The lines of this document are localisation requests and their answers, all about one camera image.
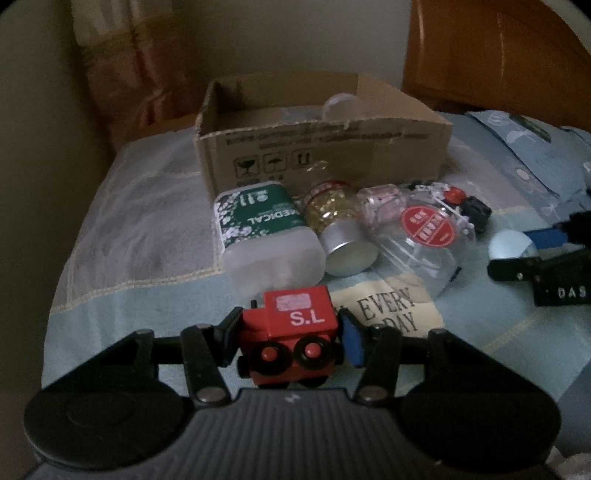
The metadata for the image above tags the red toy train block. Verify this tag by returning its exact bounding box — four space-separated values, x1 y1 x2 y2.
236 285 345 388

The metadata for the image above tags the clear jar with red label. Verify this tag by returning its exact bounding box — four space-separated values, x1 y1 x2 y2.
369 182 476 301

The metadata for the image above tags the green medical plastic bottle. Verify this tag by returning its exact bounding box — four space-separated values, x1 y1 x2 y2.
213 181 325 301

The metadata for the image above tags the jar with gold capsules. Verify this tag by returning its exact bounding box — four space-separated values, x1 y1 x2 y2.
303 180 379 277

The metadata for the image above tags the blue floral pillow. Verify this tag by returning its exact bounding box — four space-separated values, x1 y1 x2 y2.
469 110 590 223

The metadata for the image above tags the black and red toy car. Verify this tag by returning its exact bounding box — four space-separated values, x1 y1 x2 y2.
444 186 492 235

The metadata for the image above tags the light blue patterned blanket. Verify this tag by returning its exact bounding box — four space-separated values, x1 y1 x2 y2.
42 115 590 455

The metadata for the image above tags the brown wooden headboard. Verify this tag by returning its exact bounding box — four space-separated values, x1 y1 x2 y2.
402 1 590 130

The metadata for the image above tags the brown cardboard box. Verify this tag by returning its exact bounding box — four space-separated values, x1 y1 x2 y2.
194 71 452 198

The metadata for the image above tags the clear round bottle blue lid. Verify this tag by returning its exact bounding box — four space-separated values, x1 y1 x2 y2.
322 93 363 121

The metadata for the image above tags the brown patterned curtain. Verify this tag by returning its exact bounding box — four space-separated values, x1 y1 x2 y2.
71 1 201 147

